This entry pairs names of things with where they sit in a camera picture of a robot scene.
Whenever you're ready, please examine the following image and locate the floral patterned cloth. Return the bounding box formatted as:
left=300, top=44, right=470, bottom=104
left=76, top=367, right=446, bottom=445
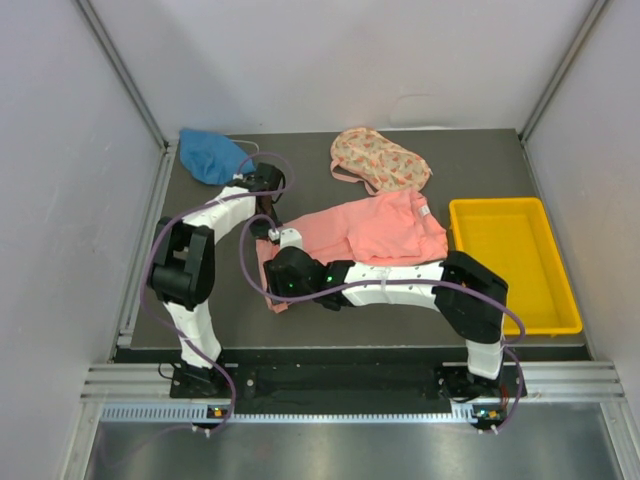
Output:
left=330, top=127, right=432, bottom=195

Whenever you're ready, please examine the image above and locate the slotted cable duct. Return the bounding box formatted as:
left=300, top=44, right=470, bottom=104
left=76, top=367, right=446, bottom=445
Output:
left=100, top=403, right=499, bottom=426

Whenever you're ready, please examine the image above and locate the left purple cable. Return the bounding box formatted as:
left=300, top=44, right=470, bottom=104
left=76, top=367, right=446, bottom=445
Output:
left=97, top=151, right=294, bottom=466

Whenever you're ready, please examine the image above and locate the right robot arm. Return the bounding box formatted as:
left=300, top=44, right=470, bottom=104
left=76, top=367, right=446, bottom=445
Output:
left=263, top=247, right=509, bottom=396

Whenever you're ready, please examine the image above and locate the purple cable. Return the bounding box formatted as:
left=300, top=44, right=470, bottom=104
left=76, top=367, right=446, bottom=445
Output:
left=97, top=151, right=294, bottom=466
left=238, top=214, right=529, bottom=436

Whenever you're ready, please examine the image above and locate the blue cloth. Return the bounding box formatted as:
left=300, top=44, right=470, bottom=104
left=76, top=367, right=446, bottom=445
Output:
left=179, top=129, right=255, bottom=186

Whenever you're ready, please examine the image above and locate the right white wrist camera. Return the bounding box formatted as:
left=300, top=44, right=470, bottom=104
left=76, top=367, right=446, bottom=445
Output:
left=268, top=227, right=304, bottom=250

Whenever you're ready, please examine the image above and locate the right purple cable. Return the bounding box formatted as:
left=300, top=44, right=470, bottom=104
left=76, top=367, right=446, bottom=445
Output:
left=238, top=214, right=529, bottom=436

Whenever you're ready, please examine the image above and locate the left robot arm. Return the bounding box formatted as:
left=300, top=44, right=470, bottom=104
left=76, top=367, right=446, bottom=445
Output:
left=146, top=163, right=286, bottom=398

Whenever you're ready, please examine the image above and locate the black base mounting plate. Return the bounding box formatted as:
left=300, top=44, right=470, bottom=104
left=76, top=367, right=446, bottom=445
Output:
left=169, top=362, right=529, bottom=416

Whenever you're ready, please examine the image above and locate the yellow plastic tray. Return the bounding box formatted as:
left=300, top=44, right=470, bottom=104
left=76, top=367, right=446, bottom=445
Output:
left=449, top=197, right=583, bottom=336

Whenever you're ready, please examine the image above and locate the pink t shirt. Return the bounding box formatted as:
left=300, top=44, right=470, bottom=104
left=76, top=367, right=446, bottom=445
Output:
left=254, top=187, right=449, bottom=315

